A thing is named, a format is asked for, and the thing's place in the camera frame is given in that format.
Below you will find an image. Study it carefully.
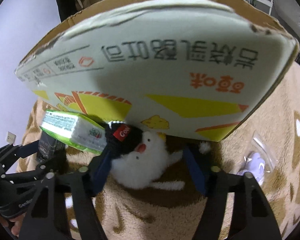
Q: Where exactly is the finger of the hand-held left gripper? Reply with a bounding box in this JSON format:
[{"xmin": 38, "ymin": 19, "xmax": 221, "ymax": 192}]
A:
[
  {"xmin": 0, "ymin": 140, "xmax": 40, "ymax": 166},
  {"xmin": 2, "ymin": 155, "xmax": 65, "ymax": 183}
]

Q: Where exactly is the black hanging garment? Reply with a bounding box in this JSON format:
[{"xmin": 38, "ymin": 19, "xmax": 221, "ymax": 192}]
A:
[{"xmin": 55, "ymin": 0, "xmax": 77, "ymax": 22}]

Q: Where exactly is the green tissue pack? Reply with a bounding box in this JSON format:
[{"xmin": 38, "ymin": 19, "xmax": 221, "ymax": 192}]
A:
[{"xmin": 39, "ymin": 109, "xmax": 110, "ymax": 155}]

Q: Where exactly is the white plush with black hat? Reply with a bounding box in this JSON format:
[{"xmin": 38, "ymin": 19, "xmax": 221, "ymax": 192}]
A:
[{"xmin": 104, "ymin": 121, "xmax": 211, "ymax": 190}]

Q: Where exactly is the cream padded chair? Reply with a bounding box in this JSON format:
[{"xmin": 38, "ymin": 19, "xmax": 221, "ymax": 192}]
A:
[{"xmin": 269, "ymin": 0, "xmax": 300, "ymax": 48}]

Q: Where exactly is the purple toy in clear bag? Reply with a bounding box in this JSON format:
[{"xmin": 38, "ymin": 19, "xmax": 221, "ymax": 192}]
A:
[{"xmin": 236, "ymin": 131, "xmax": 277, "ymax": 183}]

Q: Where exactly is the person's left hand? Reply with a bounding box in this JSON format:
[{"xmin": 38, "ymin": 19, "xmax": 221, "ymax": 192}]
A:
[{"xmin": 7, "ymin": 215, "xmax": 25, "ymax": 238}]

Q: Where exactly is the printed cardboard box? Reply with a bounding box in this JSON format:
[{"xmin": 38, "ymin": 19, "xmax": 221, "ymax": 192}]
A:
[{"xmin": 14, "ymin": 0, "xmax": 300, "ymax": 142}]

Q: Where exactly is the black glossy packet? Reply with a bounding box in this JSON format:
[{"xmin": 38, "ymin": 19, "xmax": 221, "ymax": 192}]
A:
[{"xmin": 36, "ymin": 131, "xmax": 65, "ymax": 163}]

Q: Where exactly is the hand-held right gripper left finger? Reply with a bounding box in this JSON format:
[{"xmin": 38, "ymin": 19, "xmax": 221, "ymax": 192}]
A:
[{"xmin": 20, "ymin": 145, "xmax": 118, "ymax": 240}]

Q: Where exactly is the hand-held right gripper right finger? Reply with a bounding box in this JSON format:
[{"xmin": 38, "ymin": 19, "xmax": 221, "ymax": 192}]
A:
[{"xmin": 182, "ymin": 145, "xmax": 283, "ymax": 240}]

